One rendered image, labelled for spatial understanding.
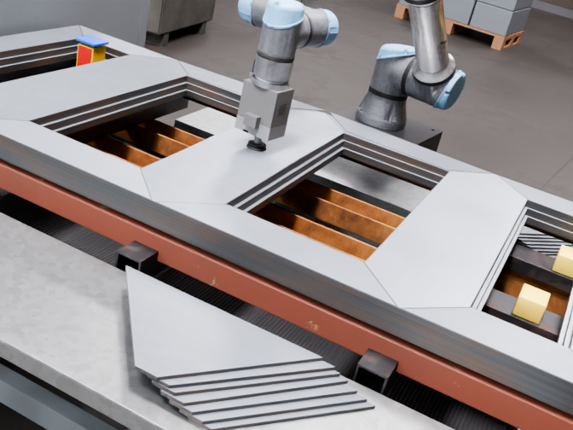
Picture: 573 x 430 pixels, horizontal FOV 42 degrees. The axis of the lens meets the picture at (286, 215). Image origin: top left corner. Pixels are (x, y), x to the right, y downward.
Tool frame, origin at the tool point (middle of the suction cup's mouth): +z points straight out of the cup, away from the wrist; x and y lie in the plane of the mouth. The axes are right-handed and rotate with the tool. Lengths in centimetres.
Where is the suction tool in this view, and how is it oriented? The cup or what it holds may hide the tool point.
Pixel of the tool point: (255, 152)
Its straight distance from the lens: 157.3
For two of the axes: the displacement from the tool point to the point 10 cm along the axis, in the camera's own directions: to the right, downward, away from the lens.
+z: -2.1, 8.8, 4.3
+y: 8.2, 4.0, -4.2
